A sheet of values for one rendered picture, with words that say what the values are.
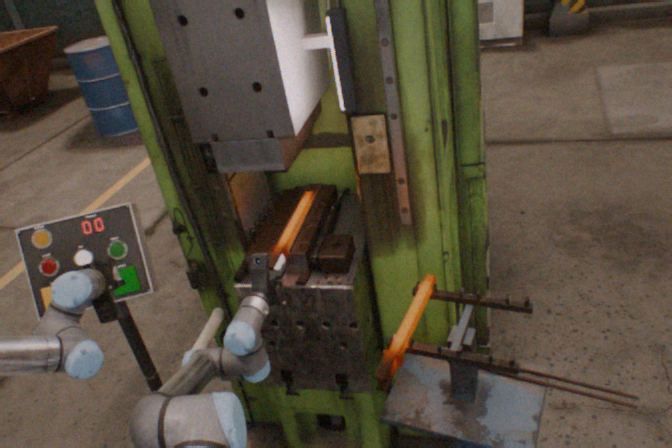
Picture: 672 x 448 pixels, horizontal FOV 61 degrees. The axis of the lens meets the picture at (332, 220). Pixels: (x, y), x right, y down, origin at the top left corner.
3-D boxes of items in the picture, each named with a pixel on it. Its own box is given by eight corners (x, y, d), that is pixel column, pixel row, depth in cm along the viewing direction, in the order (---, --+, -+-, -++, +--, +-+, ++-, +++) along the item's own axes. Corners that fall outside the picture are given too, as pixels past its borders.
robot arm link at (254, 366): (234, 365, 158) (223, 335, 152) (274, 361, 157) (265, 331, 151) (229, 387, 151) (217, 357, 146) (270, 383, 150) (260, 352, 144)
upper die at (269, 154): (285, 170, 156) (278, 137, 151) (218, 173, 161) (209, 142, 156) (322, 110, 190) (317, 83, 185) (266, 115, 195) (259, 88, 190)
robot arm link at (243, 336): (226, 358, 145) (217, 333, 140) (241, 328, 154) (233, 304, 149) (255, 360, 143) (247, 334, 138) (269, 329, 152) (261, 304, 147)
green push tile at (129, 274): (140, 290, 170) (134, 265, 170) (115, 296, 170) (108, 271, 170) (142, 289, 172) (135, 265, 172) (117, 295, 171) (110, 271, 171)
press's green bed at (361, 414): (387, 480, 212) (371, 393, 188) (292, 470, 222) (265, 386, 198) (405, 368, 257) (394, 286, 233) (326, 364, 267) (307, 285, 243)
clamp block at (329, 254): (348, 274, 170) (345, 256, 167) (321, 274, 173) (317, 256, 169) (356, 250, 180) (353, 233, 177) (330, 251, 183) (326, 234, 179)
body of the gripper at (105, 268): (115, 257, 152) (101, 260, 140) (123, 289, 152) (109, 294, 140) (86, 263, 151) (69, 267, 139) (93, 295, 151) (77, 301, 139)
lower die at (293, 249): (309, 274, 174) (304, 251, 169) (248, 273, 179) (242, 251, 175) (339, 202, 208) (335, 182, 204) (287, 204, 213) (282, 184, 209)
